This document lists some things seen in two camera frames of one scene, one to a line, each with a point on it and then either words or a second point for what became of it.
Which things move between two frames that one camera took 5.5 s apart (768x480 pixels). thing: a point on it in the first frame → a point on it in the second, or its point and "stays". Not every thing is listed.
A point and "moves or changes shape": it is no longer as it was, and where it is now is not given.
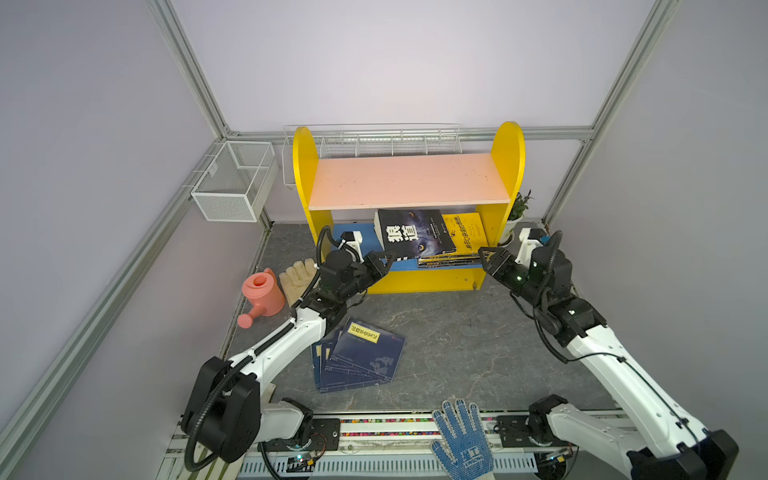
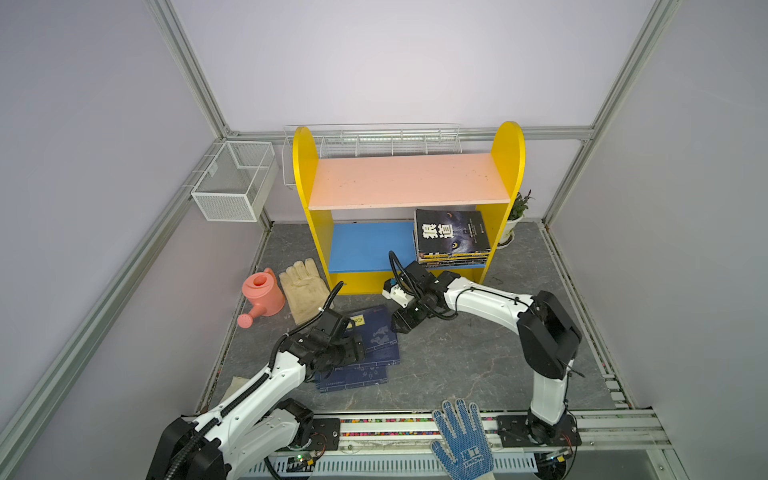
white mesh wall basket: x=238 y=182 stays
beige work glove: x=296 y=279 stays
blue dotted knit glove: x=470 y=446 stays
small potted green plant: x=519 y=209 stays
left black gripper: x=372 y=260 → x=350 y=354
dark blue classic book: x=369 y=347 moves or changes shape
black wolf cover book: x=411 y=233 → x=450 y=231
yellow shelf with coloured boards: x=342 y=192 stays
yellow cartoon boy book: x=449 y=261 stays
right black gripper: x=496 y=260 → x=404 y=322
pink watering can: x=265 y=294 stays
